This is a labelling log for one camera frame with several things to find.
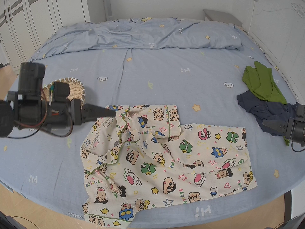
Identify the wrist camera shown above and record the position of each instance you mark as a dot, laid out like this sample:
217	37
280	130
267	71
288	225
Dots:
300	112
60	91

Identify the round woven basket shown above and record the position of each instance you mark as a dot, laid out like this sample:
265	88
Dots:
75	90

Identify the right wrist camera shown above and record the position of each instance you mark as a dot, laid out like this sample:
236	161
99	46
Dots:
300	112

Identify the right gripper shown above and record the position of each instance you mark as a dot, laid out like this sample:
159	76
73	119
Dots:
299	133

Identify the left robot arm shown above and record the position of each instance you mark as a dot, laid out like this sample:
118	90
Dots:
31	80

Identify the white printed pyjama top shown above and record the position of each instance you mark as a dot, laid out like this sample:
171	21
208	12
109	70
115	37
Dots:
166	170

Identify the pale blue quilt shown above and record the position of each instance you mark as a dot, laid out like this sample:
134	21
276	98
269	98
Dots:
143	34

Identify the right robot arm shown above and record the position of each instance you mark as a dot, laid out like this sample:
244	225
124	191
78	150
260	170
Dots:
297	223

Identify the dark blue garment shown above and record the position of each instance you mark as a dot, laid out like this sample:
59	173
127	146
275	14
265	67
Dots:
262	108

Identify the green garment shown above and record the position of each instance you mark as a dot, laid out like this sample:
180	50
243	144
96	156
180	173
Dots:
262	80

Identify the white wardrobe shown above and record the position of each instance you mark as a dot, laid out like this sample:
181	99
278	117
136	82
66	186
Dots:
35	8

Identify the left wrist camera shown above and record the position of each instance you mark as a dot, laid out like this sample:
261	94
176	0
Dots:
60	91

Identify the grey bedside table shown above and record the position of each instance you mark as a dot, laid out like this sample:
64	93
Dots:
219	17

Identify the bed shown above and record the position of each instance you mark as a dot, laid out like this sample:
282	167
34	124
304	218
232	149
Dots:
166	80

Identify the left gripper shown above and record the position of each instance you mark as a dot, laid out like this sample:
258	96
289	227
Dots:
62	116

